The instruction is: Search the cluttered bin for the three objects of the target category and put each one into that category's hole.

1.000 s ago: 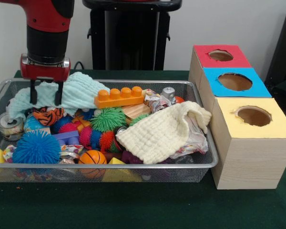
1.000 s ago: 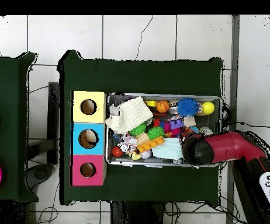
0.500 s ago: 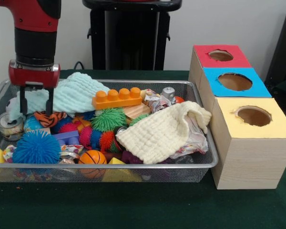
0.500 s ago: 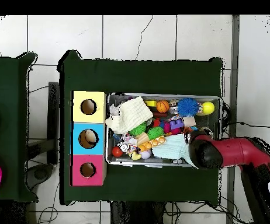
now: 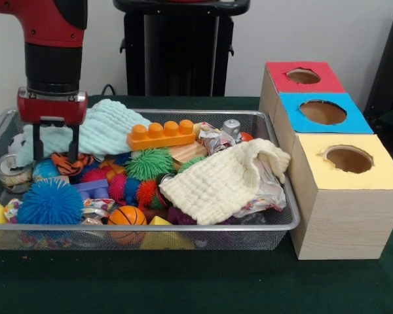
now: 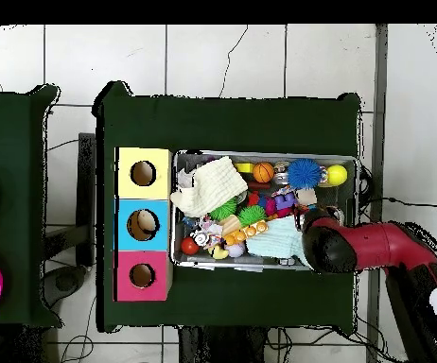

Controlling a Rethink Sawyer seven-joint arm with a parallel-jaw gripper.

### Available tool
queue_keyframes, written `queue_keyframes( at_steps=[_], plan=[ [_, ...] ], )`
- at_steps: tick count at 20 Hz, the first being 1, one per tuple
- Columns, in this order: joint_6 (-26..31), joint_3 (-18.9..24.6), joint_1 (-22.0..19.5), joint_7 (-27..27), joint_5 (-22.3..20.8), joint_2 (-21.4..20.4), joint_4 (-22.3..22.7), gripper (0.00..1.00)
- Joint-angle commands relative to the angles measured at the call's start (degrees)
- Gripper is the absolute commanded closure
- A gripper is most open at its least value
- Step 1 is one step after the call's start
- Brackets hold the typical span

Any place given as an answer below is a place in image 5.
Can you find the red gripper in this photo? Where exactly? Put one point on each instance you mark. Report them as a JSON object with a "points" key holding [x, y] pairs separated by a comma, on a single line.
{"points": [[52, 108]]}

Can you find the orange striped tiger plush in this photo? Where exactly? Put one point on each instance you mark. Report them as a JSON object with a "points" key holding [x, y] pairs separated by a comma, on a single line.
{"points": [[60, 165]]}

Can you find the mint green waffle cloth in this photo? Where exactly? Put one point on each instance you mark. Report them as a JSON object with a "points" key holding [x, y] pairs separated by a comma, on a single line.
{"points": [[108, 131]]}

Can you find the orange toy building brick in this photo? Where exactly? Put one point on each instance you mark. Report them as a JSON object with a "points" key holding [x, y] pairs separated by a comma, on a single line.
{"points": [[160, 135]]}

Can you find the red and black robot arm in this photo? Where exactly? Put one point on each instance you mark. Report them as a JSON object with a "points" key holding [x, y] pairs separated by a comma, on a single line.
{"points": [[52, 52]]}

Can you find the wooden box with three holes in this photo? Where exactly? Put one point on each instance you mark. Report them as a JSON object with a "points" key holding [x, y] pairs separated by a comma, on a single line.
{"points": [[347, 222]]}

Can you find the blue globe ball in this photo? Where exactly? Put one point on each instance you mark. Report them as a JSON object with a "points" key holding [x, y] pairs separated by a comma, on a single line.
{"points": [[46, 171]]}

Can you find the small soccer ball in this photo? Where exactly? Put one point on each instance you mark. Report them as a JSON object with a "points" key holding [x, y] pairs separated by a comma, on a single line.
{"points": [[15, 145]]}

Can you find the silver tin can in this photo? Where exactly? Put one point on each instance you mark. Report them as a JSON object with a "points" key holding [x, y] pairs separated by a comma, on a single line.
{"points": [[11, 176]]}

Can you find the blue spiky rubber ball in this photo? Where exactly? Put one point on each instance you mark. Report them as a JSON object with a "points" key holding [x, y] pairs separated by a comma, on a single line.
{"points": [[50, 204]]}

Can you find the green spiky rubber ball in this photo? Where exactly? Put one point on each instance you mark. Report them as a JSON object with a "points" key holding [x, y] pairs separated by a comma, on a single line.
{"points": [[149, 165]]}

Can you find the small orange basketball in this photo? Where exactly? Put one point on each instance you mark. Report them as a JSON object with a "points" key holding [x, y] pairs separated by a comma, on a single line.
{"points": [[127, 216]]}

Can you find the cream waffle cloth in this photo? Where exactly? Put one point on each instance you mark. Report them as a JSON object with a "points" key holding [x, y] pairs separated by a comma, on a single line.
{"points": [[213, 183]]}

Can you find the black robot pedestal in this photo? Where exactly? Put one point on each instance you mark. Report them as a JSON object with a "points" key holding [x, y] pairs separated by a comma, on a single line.
{"points": [[183, 49]]}

